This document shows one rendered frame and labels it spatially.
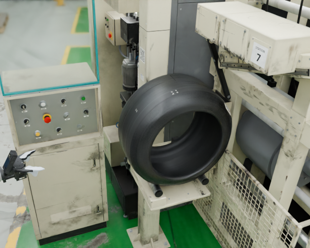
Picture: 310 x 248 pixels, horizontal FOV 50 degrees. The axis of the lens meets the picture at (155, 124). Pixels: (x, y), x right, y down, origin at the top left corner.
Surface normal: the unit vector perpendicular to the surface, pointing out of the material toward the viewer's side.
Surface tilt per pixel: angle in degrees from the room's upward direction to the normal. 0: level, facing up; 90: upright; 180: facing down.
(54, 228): 90
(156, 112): 55
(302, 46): 90
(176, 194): 0
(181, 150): 42
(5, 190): 0
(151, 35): 90
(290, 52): 90
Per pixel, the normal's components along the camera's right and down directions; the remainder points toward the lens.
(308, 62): -0.93, 0.17
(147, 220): 0.36, 0.51
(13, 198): 0.04, -0.85
